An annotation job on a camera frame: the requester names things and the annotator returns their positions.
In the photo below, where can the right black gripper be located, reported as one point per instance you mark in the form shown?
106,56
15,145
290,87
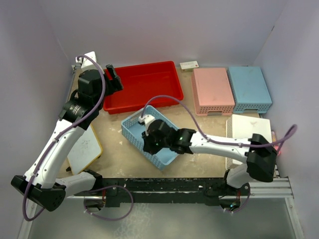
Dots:
148,146

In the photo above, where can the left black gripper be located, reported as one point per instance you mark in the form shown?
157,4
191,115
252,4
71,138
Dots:
113,85

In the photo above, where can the red plastic tray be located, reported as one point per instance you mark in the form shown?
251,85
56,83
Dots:
141,83

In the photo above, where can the pink perforated basket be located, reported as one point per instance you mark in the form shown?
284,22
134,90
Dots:
212,93

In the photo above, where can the white perforated basket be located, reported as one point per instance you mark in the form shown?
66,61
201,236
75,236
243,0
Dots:
239,126

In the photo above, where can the light blue perforated basket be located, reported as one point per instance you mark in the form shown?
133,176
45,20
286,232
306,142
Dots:
249,89

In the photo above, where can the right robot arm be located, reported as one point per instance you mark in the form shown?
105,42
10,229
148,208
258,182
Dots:
256,155

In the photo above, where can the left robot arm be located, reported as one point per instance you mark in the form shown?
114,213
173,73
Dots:
40,183

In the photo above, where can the yellow-rimmed whiteboard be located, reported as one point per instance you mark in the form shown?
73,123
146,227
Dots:
86,150

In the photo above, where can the small white red box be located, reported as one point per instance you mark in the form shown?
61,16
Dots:
188,66

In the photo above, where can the pink marker pen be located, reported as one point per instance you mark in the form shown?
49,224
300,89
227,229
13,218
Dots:
274,138

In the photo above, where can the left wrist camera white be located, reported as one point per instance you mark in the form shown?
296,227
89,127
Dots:
86,64

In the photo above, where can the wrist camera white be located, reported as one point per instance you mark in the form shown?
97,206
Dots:
146,120
86,64

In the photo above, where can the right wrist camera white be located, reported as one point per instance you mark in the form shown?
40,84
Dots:
146,120

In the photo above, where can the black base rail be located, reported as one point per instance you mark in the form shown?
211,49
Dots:
207,191

